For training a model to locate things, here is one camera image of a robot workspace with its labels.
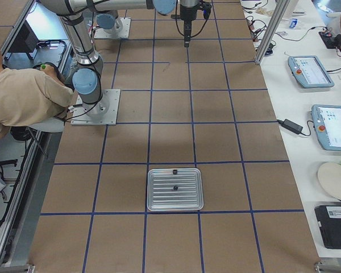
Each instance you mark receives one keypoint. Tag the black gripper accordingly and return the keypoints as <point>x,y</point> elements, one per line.
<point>186,13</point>

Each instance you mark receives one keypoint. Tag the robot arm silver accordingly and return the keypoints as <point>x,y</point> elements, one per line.
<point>110,22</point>
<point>86,77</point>

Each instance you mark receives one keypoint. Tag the ribbed metal tray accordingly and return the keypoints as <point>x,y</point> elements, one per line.
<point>162,198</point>

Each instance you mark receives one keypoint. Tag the upper teach pendant tablet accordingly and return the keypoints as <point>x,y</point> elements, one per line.
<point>309,72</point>

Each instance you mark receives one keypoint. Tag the teach pendant tablet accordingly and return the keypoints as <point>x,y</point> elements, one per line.
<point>309,72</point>
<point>327,124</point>

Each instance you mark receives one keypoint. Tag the black power adapter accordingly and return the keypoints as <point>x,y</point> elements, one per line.
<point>291,126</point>

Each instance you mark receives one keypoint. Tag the lower teach pendant tablet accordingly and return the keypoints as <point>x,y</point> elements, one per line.
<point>327,124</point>

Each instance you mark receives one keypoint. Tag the person in beige shirt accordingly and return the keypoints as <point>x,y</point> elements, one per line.
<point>29,96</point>

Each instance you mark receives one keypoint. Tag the beige round plate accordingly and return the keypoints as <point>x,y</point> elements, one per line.
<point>329,177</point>

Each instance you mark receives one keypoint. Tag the black box with label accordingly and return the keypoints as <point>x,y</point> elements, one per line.
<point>329,222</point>

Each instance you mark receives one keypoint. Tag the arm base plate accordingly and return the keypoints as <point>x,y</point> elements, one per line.
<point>124,34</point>
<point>104,113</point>

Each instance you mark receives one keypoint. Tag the aluminium frame post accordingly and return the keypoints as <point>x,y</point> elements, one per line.
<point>271,29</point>

